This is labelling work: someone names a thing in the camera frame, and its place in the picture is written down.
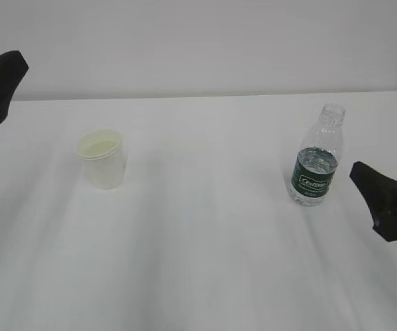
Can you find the clear water bottle green label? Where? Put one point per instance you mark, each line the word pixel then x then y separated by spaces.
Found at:
pixel 318 158

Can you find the white paper cup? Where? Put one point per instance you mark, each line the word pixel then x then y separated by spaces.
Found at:
pixel 102 158

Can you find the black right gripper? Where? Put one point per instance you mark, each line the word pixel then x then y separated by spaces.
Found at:
pixel 380 195

